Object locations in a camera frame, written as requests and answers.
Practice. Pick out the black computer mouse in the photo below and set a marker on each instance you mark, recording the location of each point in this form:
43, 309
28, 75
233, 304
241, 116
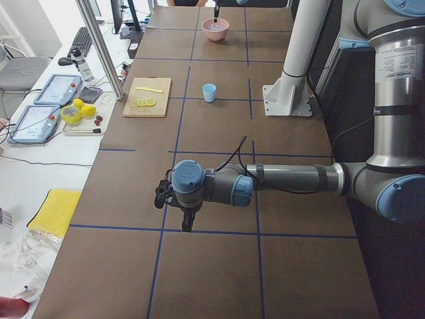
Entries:
65, 61

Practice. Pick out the whole yellow lemon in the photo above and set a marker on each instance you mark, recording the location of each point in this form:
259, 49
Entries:
88, 110

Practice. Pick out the grey office chair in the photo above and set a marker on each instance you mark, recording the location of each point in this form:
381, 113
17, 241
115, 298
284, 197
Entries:
19, 72

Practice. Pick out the teach pendant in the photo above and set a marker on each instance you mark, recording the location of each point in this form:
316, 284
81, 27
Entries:
36, 124
60, 89

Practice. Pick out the clear plastic bag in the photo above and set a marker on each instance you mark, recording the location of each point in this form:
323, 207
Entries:
26, 264

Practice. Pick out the pink bowl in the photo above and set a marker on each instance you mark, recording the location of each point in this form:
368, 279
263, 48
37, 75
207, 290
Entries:
213, 36

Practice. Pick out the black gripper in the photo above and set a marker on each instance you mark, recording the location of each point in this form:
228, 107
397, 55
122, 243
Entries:
216, 13
188, 210

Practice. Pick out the wooden cutting board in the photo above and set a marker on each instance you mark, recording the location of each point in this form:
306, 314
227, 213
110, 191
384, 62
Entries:
159, 109

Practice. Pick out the black keyboard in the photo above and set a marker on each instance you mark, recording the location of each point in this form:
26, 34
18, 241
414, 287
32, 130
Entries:
82, 41

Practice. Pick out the yellow plastic knife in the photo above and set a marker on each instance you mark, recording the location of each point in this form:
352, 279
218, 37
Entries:
148, 89

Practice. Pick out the teach pendant far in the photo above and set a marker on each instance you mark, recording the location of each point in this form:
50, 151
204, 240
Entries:
60, 89

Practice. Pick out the white tray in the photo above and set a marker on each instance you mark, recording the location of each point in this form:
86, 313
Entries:
86, 127

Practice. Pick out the aluminium frame post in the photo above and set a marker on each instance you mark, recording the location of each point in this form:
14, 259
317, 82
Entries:
101, 48

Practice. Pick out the yellow tape roll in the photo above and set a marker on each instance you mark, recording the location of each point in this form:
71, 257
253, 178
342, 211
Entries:
71, 114

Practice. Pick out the yellow cloth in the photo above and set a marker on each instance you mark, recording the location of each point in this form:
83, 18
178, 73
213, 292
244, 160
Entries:
55, 213

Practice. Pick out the teach pendant near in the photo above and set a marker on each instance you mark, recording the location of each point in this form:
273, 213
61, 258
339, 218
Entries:
36, 124

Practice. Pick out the clear water bottle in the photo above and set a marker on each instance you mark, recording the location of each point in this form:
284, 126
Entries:
81, 65

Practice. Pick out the light blue cup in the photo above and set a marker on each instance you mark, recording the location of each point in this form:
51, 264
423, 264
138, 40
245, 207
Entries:
209, 91

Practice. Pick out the pile of clear ice cubes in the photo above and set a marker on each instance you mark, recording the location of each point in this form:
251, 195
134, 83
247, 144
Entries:
215, 26

